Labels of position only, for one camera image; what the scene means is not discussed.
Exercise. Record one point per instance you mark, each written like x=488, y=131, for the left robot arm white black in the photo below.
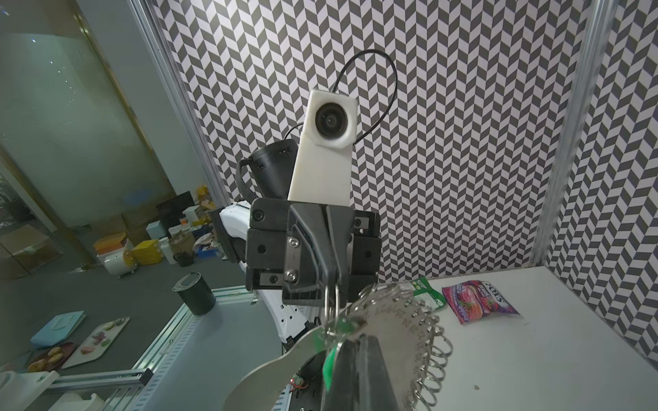
x=265, y=174

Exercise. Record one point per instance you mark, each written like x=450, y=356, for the aluminium frame rail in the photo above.
x=133, y=389

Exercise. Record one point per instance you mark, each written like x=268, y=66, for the black cylindrical bin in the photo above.
x=195, y=293

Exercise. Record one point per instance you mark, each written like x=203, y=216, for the tray with food items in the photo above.
x=97, y=343

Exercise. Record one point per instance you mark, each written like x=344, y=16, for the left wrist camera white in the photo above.
x=322, y=172

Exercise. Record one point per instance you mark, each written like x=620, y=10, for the purple candy bag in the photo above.
x=475, y=300

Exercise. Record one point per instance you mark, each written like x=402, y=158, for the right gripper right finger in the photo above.
x=375, y=387

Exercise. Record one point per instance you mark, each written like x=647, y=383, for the light blue flat board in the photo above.
x=58, y=329

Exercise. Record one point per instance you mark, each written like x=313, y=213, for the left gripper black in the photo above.
x=293, y=247

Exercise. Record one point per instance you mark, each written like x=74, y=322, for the green candy bag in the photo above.
x=423, y=292

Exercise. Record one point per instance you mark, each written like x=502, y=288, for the yellow box on floor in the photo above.
x=148, y=252

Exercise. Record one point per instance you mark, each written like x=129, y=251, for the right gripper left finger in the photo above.
x=340, y=378

